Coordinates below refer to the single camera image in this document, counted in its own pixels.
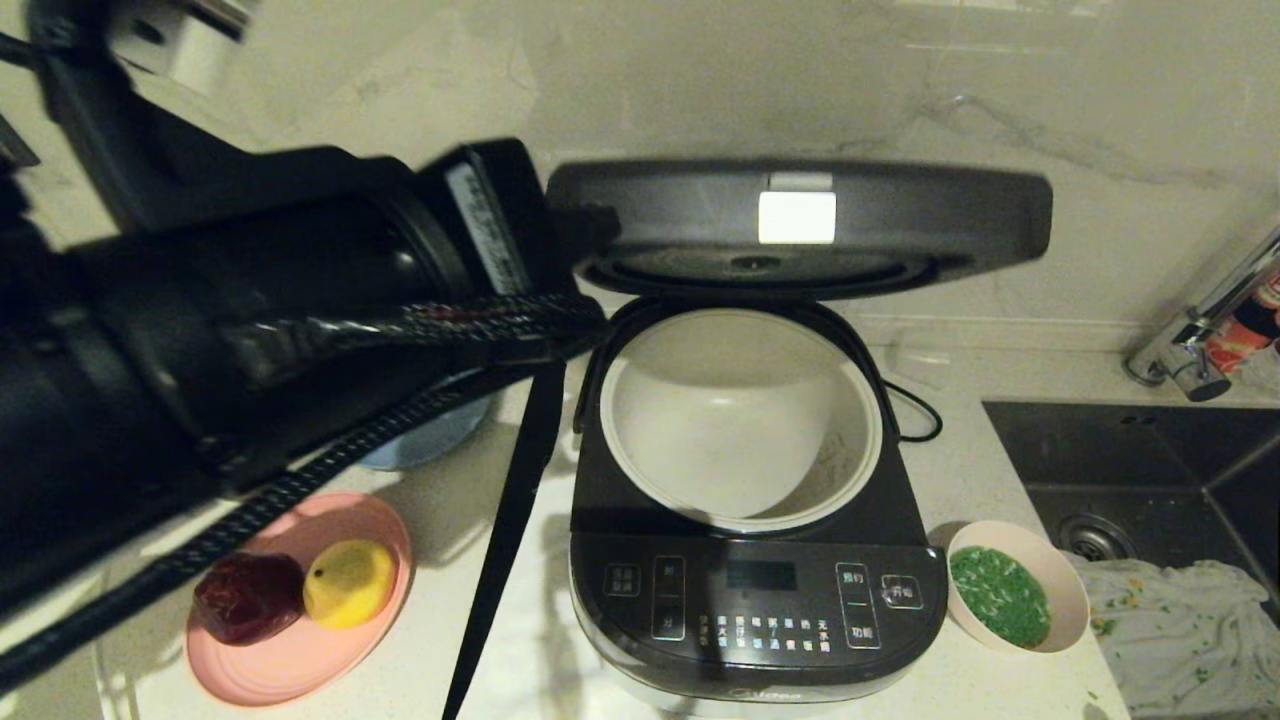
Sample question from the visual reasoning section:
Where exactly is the blue plastic plate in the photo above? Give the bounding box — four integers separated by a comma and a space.
355, 395, 496, 472

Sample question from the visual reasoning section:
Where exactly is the black wall fixture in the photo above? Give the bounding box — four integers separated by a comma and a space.
0, 113, 41, 169

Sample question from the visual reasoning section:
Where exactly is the round steel sink drain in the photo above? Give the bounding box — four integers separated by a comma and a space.
1060, 515, 1136, 563

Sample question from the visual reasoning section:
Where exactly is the black rice cooker base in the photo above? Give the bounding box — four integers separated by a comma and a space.
570, 295, 949, 717

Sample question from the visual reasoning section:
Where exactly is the long black flat strip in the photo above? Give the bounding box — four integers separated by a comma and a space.
442, 360, 568, 720

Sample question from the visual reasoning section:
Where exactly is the orange juice bottle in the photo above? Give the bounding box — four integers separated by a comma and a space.
1205, 268, 1280, 376

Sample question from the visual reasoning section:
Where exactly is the chopped green onion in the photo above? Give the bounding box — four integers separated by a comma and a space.
950, 547, 1053, 649

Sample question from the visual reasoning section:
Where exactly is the white inner pot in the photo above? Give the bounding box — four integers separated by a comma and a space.
598, 307, 885, 533

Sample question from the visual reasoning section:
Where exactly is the red apple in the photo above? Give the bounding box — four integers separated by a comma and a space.
193, 553, 307, 646

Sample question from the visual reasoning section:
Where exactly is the thick black braided cable sleeve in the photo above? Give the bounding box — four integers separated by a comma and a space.
230, 293, 608, 386

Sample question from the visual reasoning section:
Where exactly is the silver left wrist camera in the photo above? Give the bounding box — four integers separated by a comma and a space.
108, 0, 251, 96

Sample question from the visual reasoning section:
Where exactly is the yellow pear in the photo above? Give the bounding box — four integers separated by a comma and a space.
303, 539, 398, 630

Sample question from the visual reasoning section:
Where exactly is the pink plastic plate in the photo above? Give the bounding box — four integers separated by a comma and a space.
185, 490, 414, 707

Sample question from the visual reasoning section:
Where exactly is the black power cord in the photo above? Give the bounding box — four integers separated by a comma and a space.
885, 380, 943, 444

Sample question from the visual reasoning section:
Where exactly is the chrome faucet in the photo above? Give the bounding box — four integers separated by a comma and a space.
1122, 228, 1280, 403

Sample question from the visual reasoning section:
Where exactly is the white cloth with green specks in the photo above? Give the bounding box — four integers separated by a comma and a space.
1070, 557, 1280, 719

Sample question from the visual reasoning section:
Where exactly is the pink plastic bowl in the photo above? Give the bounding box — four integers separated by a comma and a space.
946, 520, 1091, 656

